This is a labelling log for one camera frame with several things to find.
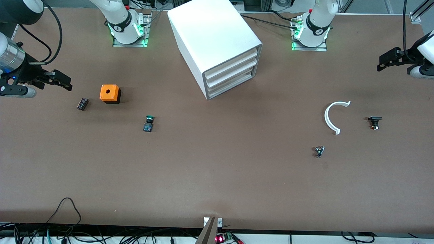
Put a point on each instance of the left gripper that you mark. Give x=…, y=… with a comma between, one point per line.
x=406, y=56

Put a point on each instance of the small black capacitor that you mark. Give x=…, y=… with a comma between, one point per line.
x=82, y=104

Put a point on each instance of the green push button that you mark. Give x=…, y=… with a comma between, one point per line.
x=148, y=124

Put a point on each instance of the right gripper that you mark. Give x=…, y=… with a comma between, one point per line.
x=30, y=73

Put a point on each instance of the aluminium frame profile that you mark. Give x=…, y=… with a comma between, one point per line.
x=420, y=12
x=14, y=32

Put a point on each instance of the green circuit board red light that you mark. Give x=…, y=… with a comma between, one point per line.
x=223, y=238

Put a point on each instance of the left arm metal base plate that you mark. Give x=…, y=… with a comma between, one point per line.
x=323, y=48

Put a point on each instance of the black push button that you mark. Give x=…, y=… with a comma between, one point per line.
x=374, y=119

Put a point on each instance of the white plastic drawer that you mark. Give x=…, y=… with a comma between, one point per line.
x=234, y=61
x=234, y=72
x=232, y=83

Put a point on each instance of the orange button box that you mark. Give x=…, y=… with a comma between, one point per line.
x=109, y=92

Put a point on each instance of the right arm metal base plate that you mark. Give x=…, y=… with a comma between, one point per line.
x=147, y=23

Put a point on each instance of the chrome valve fitting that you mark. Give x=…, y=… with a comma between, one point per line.
x=319, y=151

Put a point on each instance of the white semicircular bracket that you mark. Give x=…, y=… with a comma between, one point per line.
x=327, y=117

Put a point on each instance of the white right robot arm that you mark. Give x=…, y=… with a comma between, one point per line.
x=123, y=30

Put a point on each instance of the white drawer cabinet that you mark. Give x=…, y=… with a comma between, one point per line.
x=210, y=30

